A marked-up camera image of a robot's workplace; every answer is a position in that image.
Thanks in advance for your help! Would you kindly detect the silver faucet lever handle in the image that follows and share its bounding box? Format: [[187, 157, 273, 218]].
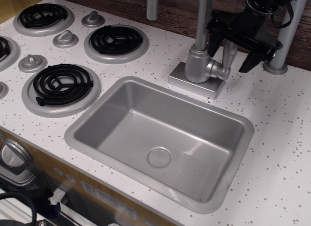
[[206, 41, 238, 81]]

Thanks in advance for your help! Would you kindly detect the left edge stove burner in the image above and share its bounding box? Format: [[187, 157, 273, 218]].
[[0, 36, 20, 71]]

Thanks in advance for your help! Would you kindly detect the grey support pole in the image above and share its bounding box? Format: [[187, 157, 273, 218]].
[[263, 0, 307, 75]]

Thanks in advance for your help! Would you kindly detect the black corrugated cable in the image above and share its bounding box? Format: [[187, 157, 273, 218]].
[[0, 191, 37, 226]]

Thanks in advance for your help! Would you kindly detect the silver oven door handle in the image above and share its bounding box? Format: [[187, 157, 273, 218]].
[[0, 166, 37, 189]]

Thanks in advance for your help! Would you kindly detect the silver stove knob edge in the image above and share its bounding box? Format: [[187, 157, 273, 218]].
[[0, 82, 8, 99]]

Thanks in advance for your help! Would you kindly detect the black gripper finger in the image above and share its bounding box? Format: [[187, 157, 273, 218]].
[[239, 52, 264, 72], [207, 27, 225, 57]]

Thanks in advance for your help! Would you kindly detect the silver toy faucet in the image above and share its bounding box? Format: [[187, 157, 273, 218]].
[[146, 0, 227, 100]]

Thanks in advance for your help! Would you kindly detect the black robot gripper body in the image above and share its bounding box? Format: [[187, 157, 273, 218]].
[[207, 0, 282, 61]]

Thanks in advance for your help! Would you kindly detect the grey toy sink basin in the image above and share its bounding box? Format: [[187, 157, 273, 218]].
[[65, 77, 254, 213]]

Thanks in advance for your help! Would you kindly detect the silver stove knob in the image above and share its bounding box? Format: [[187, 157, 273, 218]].
[[18, 54, 47, 73], [81, 11, 105, 28], [52, 30, 79, 49]]

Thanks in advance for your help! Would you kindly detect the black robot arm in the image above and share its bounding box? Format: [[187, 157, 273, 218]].
[[207, 0, 294, 73]]

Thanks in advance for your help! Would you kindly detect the silver stove knob front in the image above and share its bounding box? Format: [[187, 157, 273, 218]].
[[18, 54, 47, 73]]

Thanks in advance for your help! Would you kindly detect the silver oven dial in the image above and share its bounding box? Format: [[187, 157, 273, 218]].
[[0, 139, 32, 174]]

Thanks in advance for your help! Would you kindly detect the silver stove knob back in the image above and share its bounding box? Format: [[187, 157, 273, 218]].
[[81, 11, 105, 28]]

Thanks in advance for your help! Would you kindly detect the back left stove burner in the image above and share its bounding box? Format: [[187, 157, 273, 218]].
[[13, 3, 74, 37]]

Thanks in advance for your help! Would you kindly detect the silver stove knob middle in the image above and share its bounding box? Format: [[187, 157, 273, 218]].
[[52, 30, 79, 49]]

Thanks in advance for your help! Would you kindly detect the back right stove burner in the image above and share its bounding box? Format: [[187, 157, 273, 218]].
[[84, 25, 149, 64]]

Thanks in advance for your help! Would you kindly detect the front right stove burner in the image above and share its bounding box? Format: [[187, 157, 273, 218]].
[[22, 64, 101, 118]]

